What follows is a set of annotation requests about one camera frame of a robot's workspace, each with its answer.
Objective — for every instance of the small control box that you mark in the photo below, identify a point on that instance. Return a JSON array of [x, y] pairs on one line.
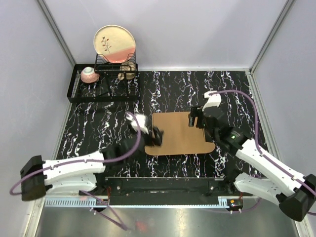
[[236, 203], [102, 202]]

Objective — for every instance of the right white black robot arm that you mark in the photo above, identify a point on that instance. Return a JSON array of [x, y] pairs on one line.
[[293, 192]]

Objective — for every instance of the black marble pattern mat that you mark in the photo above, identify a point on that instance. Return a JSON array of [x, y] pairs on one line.
[[94, 126]]

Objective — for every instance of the pink white ceramic cup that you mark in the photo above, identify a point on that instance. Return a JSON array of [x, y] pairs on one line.
[[88, 75]]

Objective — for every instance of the slotted aluminium rail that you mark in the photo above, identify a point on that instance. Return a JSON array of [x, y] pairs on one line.
[[157, 202]]

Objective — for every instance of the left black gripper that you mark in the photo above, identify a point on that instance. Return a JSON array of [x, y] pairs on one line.
[[157, 140]]

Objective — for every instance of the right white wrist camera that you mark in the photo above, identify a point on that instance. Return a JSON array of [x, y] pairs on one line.
[[213, 99]]

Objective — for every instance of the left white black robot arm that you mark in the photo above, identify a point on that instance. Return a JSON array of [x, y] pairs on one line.
[[38, 175]]

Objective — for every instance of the right small control box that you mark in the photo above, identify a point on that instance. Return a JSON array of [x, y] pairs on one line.
[[236, 203]]

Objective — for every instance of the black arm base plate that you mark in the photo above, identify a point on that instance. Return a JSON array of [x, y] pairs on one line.
[[114, 186]]

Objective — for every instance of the cream pink floral plate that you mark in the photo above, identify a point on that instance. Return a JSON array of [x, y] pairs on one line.
[[114, 43]]

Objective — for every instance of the beige ceramic cup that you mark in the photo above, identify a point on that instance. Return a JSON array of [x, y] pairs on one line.
[[127, 71]]

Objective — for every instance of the brown cardboard box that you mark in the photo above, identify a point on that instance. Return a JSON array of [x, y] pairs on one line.
[[178, 137]]

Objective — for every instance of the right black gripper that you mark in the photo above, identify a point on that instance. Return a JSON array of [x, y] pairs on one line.
[[196, 111]]

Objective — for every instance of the black wire dish rack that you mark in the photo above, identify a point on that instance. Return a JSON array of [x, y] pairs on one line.
[[108, 88]]

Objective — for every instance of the left small control box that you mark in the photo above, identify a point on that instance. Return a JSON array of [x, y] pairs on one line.
[[102, 202]]

